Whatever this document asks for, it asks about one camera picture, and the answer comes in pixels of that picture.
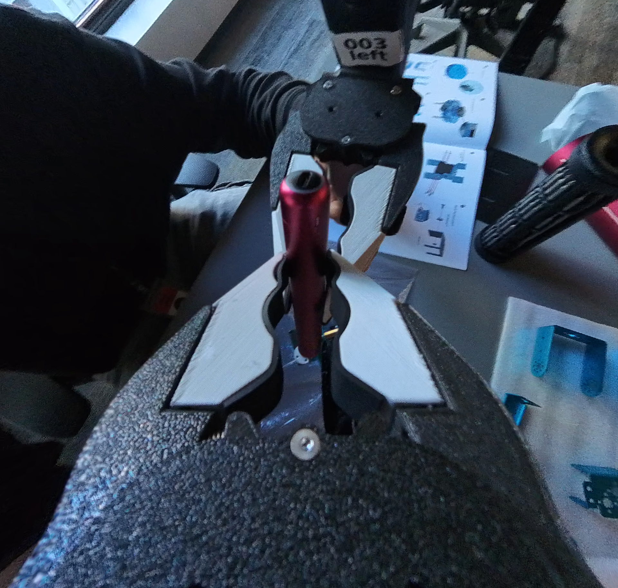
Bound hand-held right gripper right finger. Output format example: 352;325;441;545
328;250;446;432

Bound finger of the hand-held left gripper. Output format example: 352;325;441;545
335;165;399;262
271;153;314;261

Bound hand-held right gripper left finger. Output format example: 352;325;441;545
169;253;291;421

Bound red metal screwdriver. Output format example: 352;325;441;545
280;170;335;363

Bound person's left forearm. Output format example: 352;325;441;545
159;62;312;160

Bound grey desk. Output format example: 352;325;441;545
186;54;618;588

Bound person's left hand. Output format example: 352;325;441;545
328;162;352;223

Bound person's grey trousers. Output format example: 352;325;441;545
166;182;268;280

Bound grey chair armrest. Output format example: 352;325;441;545
174;156;220;197

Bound open instruction booklet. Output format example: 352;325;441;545
379;54;499;271

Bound black office chair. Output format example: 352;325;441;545
416;0;573;74

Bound black flat plate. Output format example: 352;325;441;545
475;148;540;224

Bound black slotted tube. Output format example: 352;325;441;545
474;124;618;263

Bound white foam sheet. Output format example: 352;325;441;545
490;297;618;588

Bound crumpled white tissue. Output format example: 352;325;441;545
540;83;618;150

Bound red metal tube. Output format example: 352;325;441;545
543;139;618;260

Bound small blue angle bracket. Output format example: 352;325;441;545
502;392;542;427

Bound large blue U bracket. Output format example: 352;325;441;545
530;325;608;398

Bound blue perforated bracket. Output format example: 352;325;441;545
570;462;618;518

